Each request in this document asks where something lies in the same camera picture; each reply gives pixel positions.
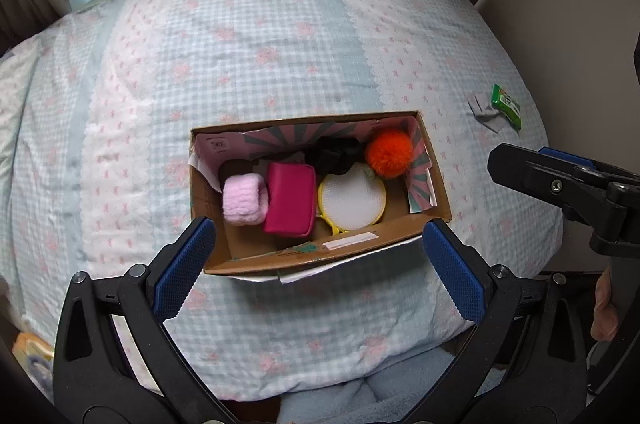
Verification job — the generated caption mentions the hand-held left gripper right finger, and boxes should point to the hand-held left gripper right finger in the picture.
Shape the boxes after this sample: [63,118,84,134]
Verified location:
[400,218,587,424]

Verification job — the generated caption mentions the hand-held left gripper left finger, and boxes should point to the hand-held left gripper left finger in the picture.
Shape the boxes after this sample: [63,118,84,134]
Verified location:
[52,215,236,424]

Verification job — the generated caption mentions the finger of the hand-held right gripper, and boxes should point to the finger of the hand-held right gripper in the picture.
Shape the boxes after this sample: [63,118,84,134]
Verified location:
[487,144,609,226]
[537,147,640,186]

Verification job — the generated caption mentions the pink fluffy wristband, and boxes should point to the pink fluffy wristband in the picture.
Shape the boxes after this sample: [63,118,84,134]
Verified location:
[222,173,269,226]

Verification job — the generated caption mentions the patterned cardboard box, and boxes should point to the patterned cardboard box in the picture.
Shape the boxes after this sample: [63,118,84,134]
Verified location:
[189,110,453,286]

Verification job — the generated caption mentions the white round pad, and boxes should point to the white round pad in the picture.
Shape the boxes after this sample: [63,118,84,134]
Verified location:
[317,162,387,235]

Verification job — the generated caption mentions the magenta pouch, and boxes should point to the magenta pouch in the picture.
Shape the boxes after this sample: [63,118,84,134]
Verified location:
[263,161,318,238]

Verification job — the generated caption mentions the orange pompom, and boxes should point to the orange pompom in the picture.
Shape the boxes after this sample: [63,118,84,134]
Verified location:
[365,129,415,179]

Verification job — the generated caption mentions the black scrunchie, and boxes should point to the black scrunchie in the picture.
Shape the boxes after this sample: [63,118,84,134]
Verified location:
[305,136,368,177]

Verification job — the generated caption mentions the person's right hand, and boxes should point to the person's right hand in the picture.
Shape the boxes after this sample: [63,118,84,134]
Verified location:
[590,266,624,344]

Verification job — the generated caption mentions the green packet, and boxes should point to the green packet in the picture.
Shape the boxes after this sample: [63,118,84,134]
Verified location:
[491,84,522,131]

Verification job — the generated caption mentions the grey cloth piece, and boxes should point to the grey cloth piece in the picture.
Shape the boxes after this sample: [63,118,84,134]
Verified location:
[468,93,507,134]

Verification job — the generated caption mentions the light blue fleece clothing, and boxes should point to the light blue fleece clothing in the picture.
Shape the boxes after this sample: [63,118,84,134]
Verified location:
[277,346,507,424]

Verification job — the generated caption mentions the pile of pastel cloths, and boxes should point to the pile of pastel cloths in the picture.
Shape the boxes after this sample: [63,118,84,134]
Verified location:
[11,331,54,386]

